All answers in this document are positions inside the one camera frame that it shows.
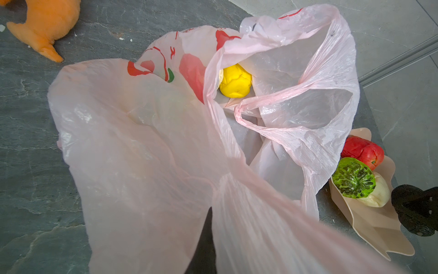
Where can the pink scalloped plastic bowl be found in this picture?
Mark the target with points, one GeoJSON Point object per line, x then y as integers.
{"type": "Point", "coordinates": [379, 227]}

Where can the red fake fruit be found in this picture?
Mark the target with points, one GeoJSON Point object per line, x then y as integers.
{"type": "Point", "coordinates": [363, 150]}

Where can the green fake custard apple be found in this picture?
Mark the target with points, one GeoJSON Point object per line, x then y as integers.
{"type": "Point", "coordinates": [353, 178]}

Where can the yellow fake lemon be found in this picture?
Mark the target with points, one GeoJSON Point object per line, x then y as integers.
{"type": "Point", "coordinates": [236, 82]}

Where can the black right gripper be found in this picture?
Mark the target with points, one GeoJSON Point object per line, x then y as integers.
{"type": "Point", "coordinates": [417, 209]}

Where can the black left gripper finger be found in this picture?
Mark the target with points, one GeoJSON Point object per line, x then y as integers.
{"type": "Point", "coordinates": [204, 259]}

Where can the orange shark plush toy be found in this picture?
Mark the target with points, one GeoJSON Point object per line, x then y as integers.
{"type": "Point", "coordinates": [46, 22]}

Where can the pink plastic bag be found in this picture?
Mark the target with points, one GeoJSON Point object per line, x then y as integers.
{"type": "Point", "coordinates": [152, 145]}

